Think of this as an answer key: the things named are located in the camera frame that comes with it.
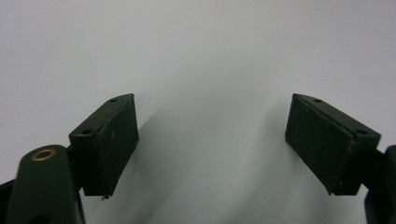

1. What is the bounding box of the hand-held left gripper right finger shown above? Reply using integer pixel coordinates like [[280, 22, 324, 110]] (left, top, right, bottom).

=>
[[284, 92, 382, 197]]

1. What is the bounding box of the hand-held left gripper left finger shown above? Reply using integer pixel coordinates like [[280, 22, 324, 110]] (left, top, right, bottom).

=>
[[68, 92, 140, 198]]

